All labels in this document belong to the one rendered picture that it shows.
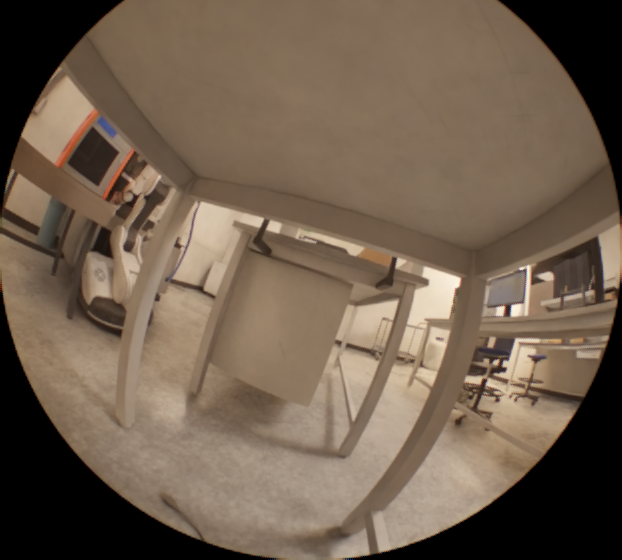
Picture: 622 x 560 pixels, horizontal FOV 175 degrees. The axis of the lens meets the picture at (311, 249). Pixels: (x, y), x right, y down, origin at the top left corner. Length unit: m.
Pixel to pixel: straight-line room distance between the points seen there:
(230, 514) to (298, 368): 0.68
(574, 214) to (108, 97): 0.74
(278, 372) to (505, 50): 1.08
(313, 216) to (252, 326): 0.68
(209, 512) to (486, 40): 0.93
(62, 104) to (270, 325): 3.07
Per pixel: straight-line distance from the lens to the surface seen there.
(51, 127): 3.00
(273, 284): 0.95
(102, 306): 1.35
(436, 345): 4.76
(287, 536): 0.75
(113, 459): 0.79
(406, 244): 0.43
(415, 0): 0.21
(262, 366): 1.00
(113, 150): 1.32
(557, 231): 0.36
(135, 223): 1.60
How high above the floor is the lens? 0.66
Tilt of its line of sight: 15 degrees up
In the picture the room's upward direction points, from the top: 20 degrees clockwise
